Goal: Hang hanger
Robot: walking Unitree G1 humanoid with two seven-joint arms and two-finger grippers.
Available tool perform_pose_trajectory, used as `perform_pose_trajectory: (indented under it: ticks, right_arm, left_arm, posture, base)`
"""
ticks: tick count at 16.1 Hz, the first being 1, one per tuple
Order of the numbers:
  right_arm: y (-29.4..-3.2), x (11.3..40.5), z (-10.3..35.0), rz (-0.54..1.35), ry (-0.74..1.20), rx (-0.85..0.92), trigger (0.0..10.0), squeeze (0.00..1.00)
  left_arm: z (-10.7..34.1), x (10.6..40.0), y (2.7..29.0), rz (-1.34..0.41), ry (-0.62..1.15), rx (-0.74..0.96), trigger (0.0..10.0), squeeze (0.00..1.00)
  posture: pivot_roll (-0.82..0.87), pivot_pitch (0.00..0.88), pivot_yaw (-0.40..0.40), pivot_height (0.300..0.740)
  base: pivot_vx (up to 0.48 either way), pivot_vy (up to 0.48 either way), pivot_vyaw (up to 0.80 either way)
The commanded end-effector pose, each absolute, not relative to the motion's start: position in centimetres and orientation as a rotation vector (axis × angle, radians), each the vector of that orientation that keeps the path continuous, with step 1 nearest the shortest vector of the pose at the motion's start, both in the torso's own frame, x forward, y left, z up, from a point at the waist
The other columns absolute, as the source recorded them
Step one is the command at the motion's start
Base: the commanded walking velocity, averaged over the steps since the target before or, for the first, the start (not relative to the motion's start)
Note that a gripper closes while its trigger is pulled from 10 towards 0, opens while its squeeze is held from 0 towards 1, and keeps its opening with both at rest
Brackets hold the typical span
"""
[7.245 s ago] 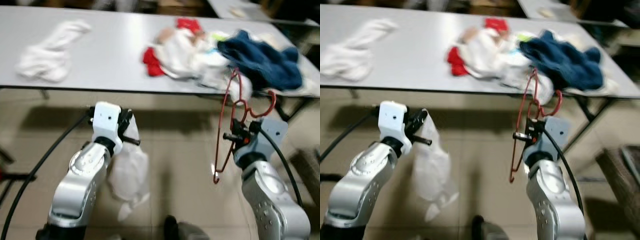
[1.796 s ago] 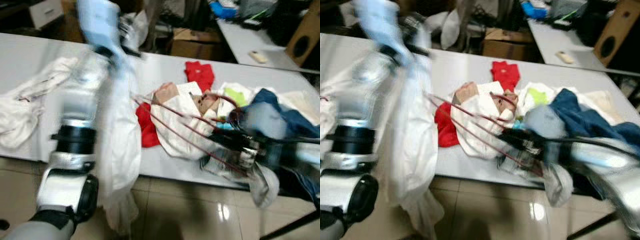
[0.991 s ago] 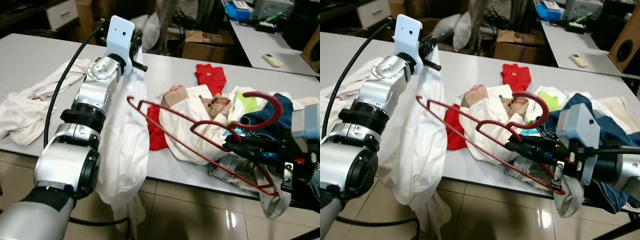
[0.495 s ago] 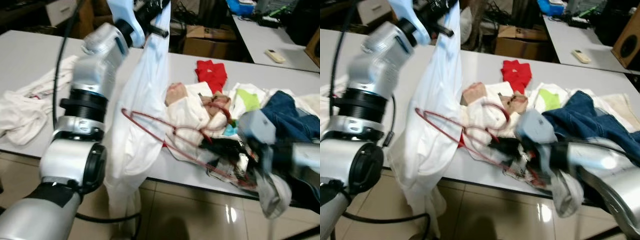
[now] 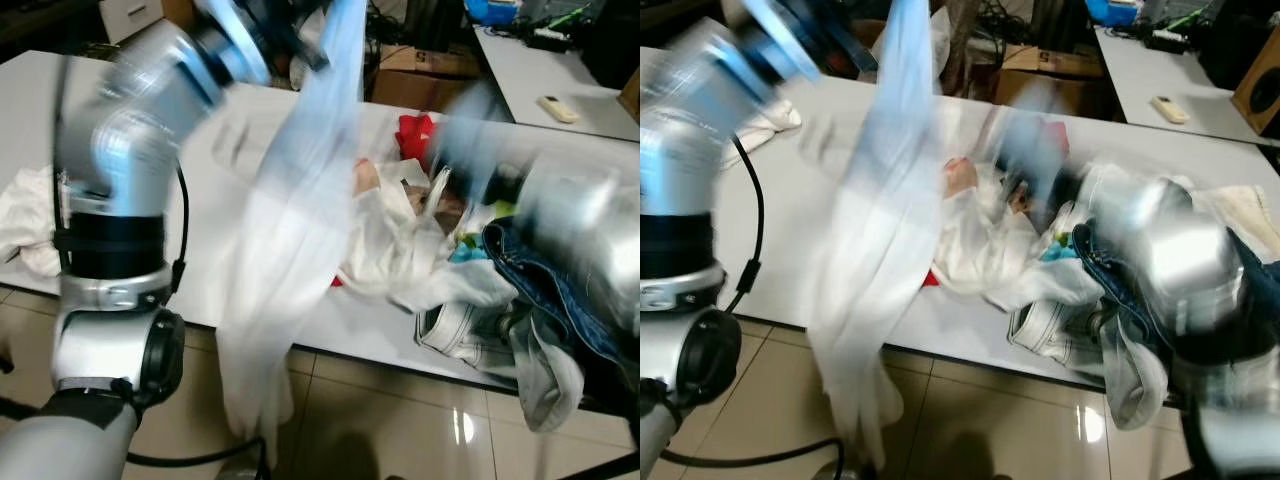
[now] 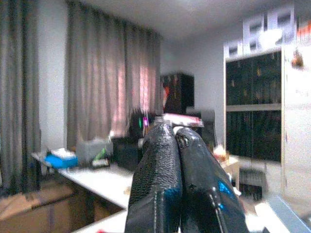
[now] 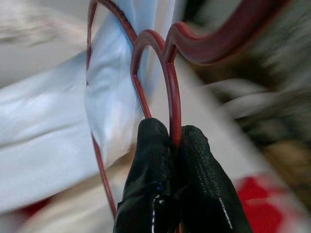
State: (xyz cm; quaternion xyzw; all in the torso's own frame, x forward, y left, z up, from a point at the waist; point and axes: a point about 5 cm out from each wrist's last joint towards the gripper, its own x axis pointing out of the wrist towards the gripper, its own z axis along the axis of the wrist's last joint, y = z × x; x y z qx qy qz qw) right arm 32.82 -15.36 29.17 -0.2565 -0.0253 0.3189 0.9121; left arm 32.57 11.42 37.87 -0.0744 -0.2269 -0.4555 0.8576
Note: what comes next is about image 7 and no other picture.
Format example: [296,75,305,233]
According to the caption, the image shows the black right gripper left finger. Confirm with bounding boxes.
[113,118,182,233]

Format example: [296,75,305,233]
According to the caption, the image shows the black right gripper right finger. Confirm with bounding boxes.
[174,125,253,233]

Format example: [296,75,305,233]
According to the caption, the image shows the red plastic clothes hanger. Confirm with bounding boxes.
[85,0,291,233]

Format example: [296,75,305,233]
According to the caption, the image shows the red jacket with plaid lining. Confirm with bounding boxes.
[234,176,290,233]

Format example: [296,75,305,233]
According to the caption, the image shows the white denim jacket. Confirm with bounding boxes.
[0,0,178,214]

